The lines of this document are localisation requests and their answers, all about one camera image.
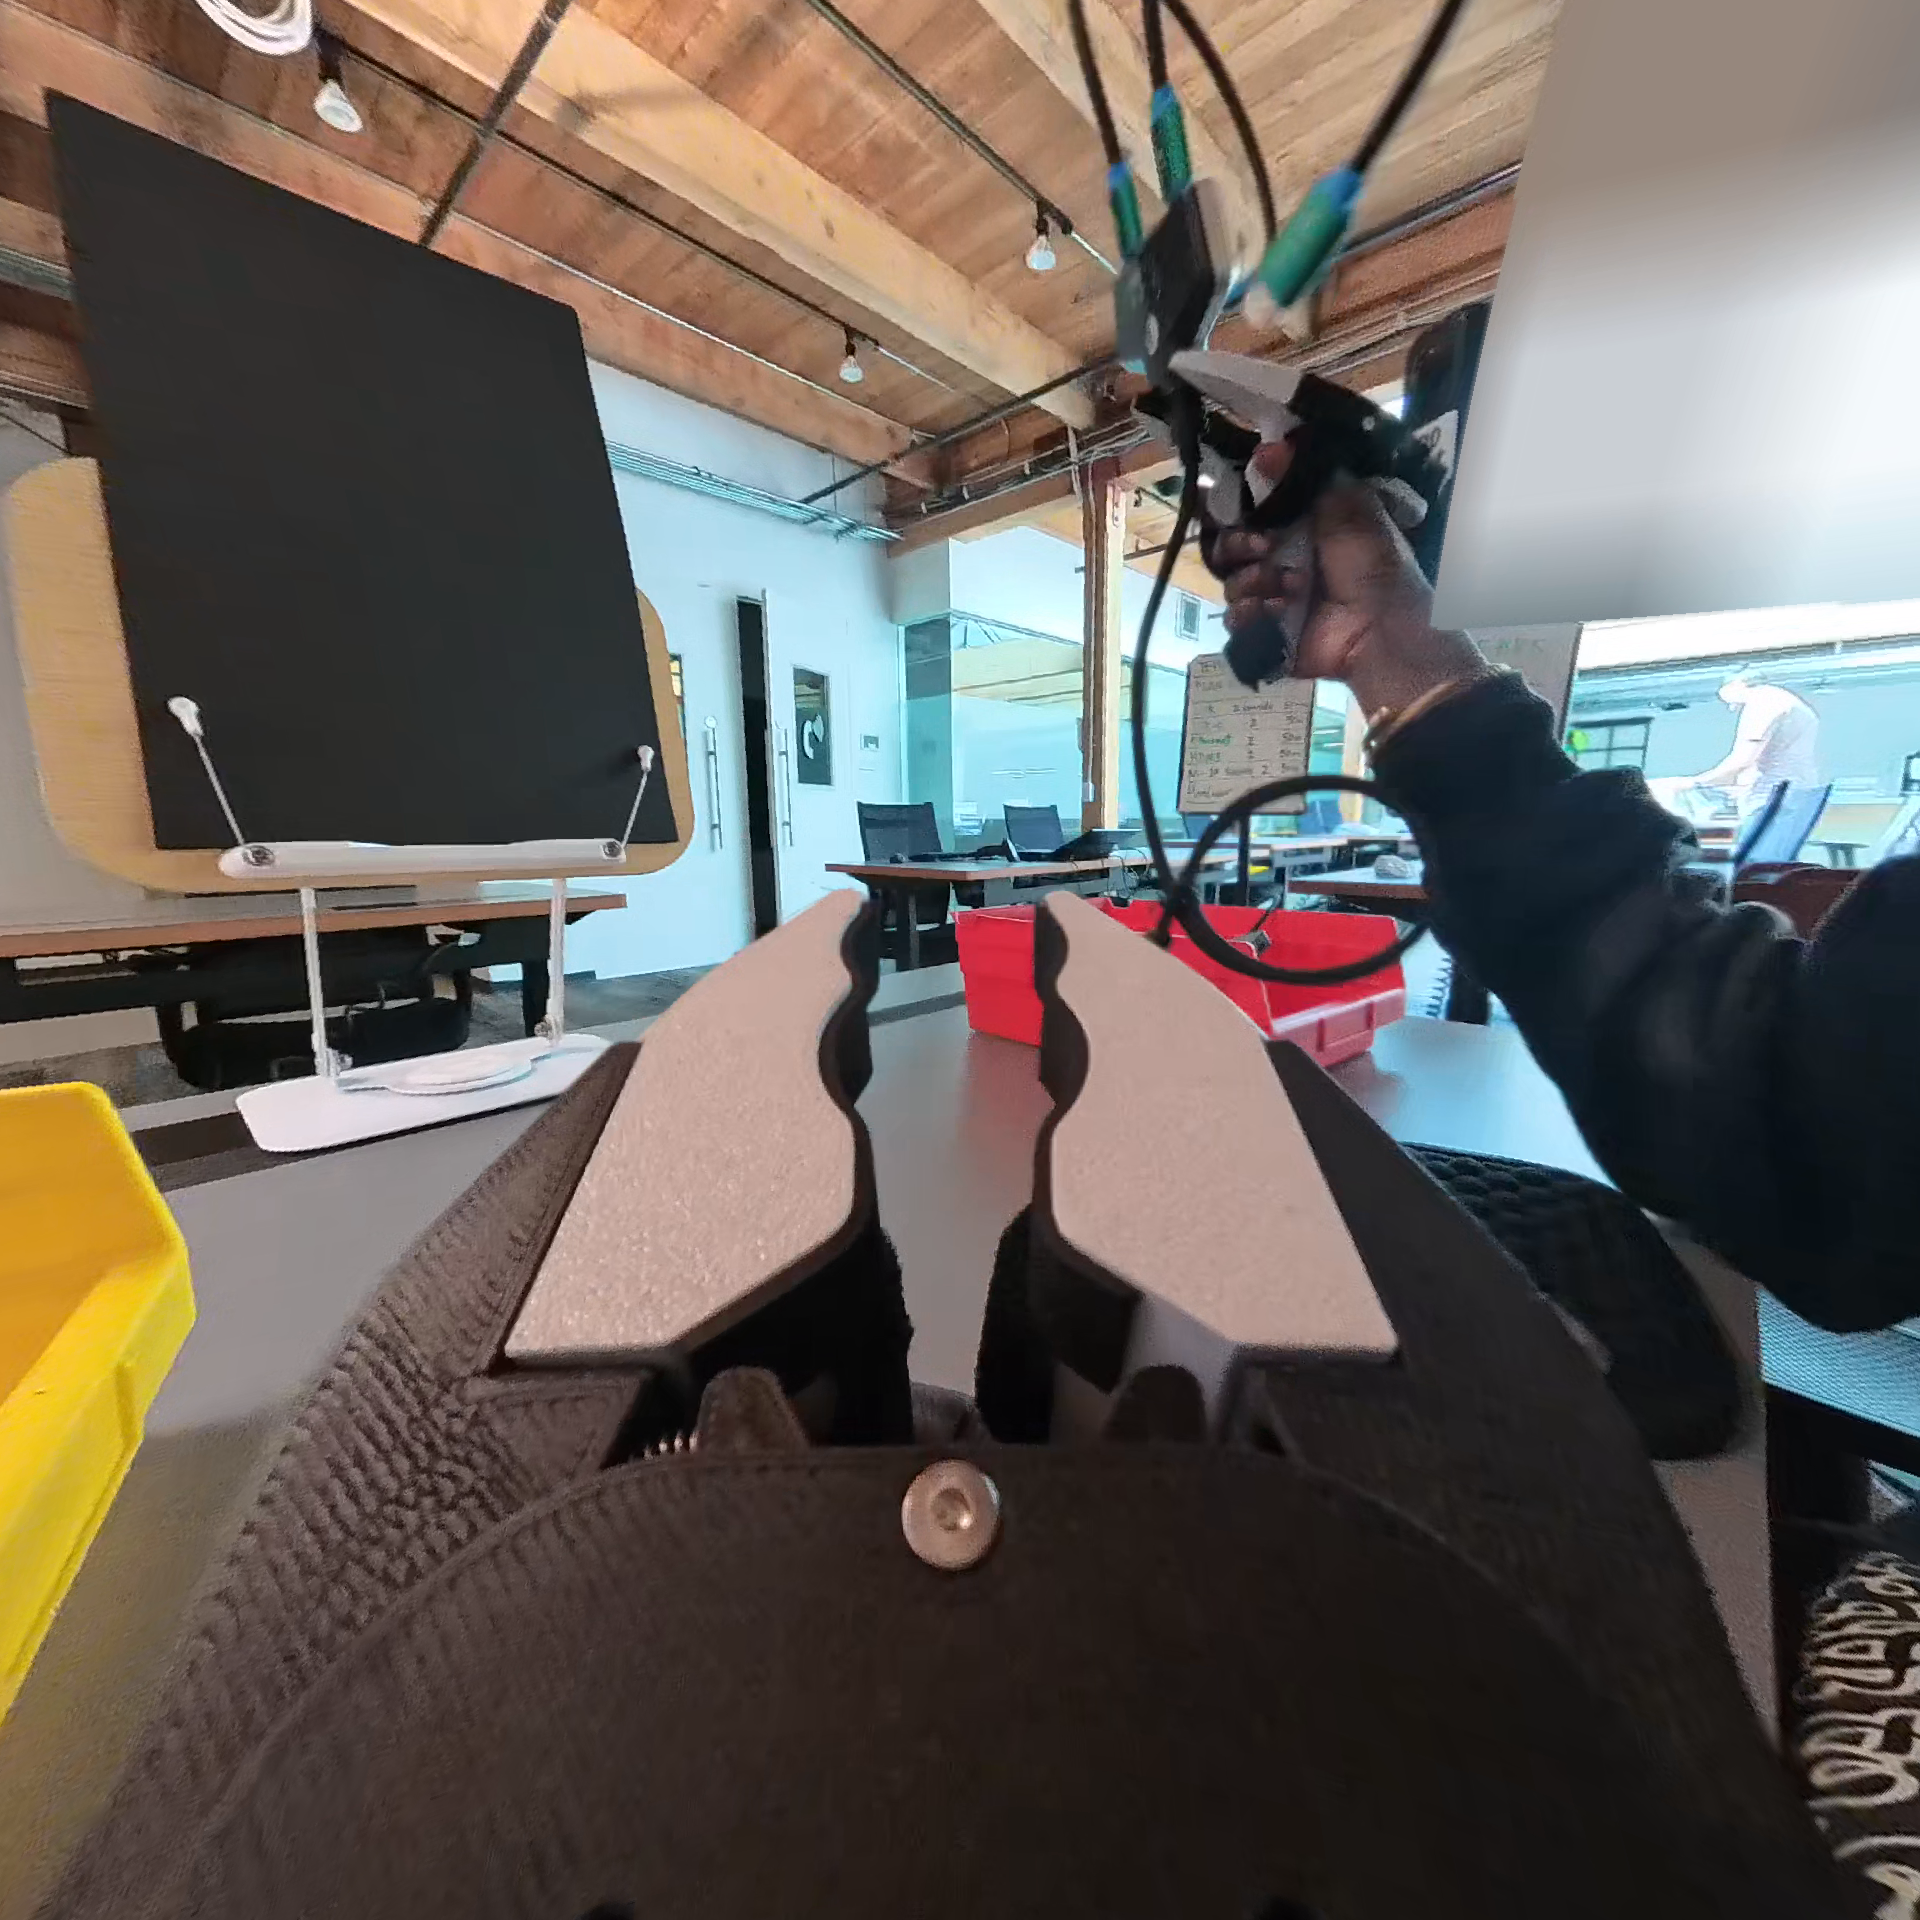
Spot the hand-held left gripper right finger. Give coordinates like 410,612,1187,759
1033,892,1403,1362

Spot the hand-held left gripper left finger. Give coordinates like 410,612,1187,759
502,887,916,1374

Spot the thin black cable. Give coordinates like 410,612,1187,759
1129,428,1432,989

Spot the red plastic bin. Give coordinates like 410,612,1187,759
955,896,1407,1069

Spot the yellow plastic bin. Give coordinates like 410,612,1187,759
0,1080,197,1720

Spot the person's right forearm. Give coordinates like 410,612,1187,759
1372,675,1920,1338

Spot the person's right hand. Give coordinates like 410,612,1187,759
1207,438,1505,726

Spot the schedule whiteboard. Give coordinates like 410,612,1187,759
1175,647,1322,818

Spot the white door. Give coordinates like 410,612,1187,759
765,587,844,917

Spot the large handwritten whiteboard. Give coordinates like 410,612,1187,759
1463,619,1586,736

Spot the wooden top desk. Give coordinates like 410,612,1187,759
825,853,1187,973
0,885,627,1083

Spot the black mesh pad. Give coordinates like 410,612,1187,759
1400,1139,1749,1464

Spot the black square board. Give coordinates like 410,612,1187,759
45,91,679,853

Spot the wooden book stand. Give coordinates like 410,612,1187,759
0,456,698,1158

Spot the black white patterned clothing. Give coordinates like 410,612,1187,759
1792,1550,1920,1920

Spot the wooden post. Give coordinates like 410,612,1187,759
1080,463,1130,835

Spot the gold bracelet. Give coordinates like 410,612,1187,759
1357,670,1509,759

